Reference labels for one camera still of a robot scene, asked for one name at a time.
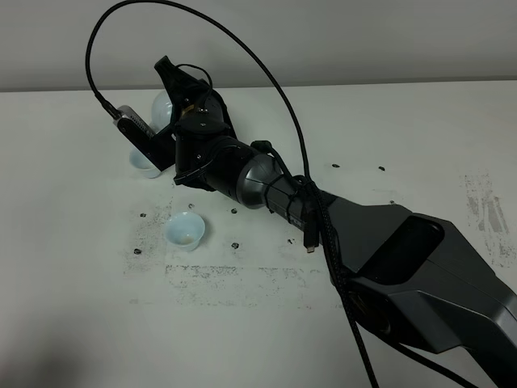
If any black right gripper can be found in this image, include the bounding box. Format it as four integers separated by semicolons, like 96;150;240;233
154;56;242;190

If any far pale blue teacup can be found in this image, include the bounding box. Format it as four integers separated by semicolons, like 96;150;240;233
129;149;162;179

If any pale blue porcelain teapot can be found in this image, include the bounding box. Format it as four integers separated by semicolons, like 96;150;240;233
150;91;174;133

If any pale blue teacup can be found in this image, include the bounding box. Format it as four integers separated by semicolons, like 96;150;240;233
163;212;206;252
129;149;162;179

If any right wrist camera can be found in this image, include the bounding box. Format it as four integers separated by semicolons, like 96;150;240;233
114;105;176;171

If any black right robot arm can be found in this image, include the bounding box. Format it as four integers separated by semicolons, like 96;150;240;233
154;57;516;387

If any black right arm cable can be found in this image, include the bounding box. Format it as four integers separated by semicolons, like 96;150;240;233
84;0;477;388

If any near pale blue teacup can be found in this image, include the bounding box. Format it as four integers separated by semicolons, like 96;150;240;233
163;212;206;252

